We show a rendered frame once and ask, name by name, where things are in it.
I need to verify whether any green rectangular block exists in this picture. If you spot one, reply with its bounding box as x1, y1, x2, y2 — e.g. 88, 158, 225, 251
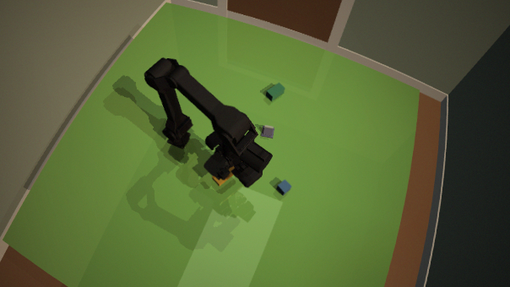
266, 82, 285, 101

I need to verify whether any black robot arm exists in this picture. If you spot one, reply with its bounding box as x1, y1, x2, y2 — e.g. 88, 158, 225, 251
144, 58, 273, 181

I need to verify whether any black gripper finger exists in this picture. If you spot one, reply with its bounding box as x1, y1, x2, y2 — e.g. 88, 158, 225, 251
231, 168, 240, 178

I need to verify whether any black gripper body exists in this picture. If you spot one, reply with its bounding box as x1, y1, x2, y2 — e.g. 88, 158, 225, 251
205, 131, 263, 188

